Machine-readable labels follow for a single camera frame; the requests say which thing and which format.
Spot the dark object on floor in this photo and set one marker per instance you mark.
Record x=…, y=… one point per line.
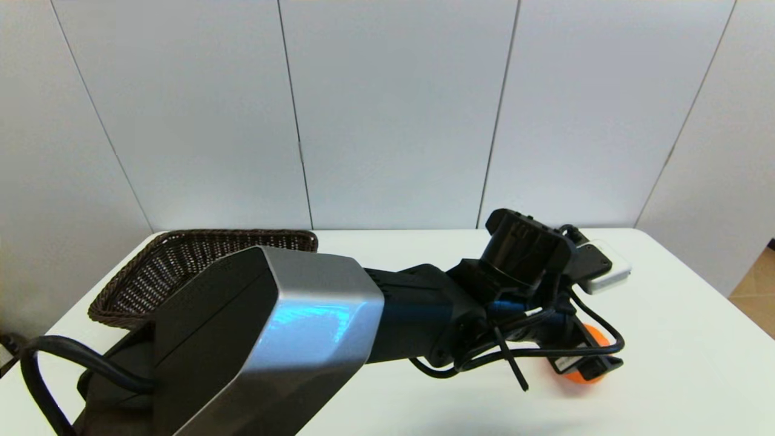
x=6, y=345

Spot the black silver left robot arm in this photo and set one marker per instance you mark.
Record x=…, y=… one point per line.
x=242, y=339

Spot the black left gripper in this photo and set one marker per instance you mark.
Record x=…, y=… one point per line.
x=545, y=327

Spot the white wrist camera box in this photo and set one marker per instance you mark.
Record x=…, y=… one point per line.
x=608, y=275

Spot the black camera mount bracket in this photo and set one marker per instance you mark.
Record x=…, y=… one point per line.
x=590, y=261

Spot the dark brown wicker basket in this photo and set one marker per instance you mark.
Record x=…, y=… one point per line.
x=157, y=266

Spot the orange fruit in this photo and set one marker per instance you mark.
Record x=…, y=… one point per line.
x=582, y=378

